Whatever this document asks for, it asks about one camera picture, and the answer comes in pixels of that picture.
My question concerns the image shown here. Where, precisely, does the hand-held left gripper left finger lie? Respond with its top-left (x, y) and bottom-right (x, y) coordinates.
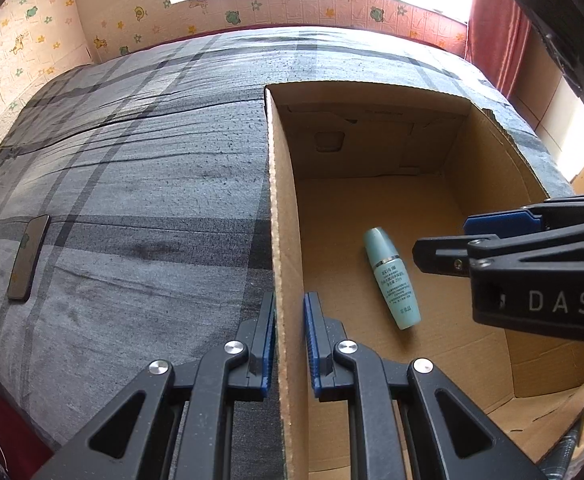
top-left (32, 290), bottom-right (279, 480)

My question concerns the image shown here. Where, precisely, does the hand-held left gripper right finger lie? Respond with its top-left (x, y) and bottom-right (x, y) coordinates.
top-left (303, 291), bottom-right (548, 480)

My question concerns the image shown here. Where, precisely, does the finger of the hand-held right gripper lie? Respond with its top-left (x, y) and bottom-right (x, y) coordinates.
top-left (463, 191), bottom-right (584, 237)
top-left (412, 220), bottom-right (584, 281)

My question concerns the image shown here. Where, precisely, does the teal cosmetic bottle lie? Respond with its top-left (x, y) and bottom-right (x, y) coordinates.
top-left (363, 227), bottom-right (422, 331)

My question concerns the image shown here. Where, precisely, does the cardboard box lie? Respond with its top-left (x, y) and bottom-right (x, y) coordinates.
top-left (263, 79), bottom-right (584, 480)

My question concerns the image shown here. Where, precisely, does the red curtain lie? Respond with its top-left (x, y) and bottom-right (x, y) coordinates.
top-left (467, 0), bottom-right (543, 101)

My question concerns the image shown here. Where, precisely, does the grey plaid bed sheet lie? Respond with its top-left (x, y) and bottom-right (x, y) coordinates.
top-left (0, 26), bottom-right (578, 480)

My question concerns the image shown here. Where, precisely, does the dark flat object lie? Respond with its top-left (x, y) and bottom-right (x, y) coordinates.
top-left (509, 0), bottom-right (584, 126)

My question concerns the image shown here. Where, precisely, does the black smartphone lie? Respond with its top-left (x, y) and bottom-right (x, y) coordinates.
top-left (7, 214), bottom-right (51, 303)

